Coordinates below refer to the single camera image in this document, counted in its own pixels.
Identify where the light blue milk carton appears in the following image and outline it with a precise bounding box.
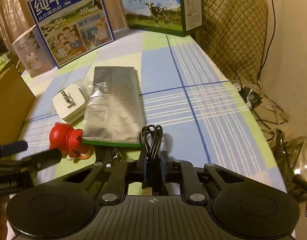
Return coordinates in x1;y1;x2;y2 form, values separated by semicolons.
121;0;202;37

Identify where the red toy figure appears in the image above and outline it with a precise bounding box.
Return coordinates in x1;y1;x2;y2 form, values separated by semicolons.
49;122;92;160

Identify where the dark blue milk carton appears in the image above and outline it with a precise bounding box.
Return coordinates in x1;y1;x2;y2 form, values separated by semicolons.
28;0;115;68

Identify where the checkered bed sheet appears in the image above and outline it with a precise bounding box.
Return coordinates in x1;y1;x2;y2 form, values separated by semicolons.
19;29;285;190

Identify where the power strip with cables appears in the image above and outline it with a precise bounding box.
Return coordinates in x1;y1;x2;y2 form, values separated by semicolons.
232;81;262;110

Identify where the open cardboard box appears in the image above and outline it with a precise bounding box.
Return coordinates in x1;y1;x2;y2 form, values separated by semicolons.
0;66;35;145

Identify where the cardboard box with green packs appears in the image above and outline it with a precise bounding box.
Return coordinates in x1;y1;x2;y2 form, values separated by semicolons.
0;51;11;74

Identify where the black cable bundle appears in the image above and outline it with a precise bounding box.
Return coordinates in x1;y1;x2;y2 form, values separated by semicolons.
139;124;165;196

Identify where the brown quilted chair cover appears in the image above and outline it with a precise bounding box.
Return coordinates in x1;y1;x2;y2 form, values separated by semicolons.
195;0;268;82

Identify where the silver foil bag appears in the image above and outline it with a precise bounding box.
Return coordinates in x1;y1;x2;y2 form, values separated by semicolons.
82;66;145;148

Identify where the white power adapter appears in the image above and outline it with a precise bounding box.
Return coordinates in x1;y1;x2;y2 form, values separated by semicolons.
53;84;87;125

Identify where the small white product box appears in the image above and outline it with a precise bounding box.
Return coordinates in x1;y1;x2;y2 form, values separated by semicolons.
12;25;56;77

